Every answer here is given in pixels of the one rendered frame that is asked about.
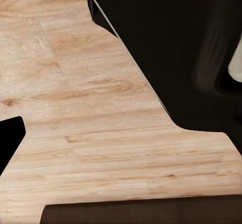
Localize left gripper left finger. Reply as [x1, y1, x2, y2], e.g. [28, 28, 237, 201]
[0, 116, 26, 175]

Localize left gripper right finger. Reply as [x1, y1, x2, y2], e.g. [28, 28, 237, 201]
[226, 116, 242, 156]

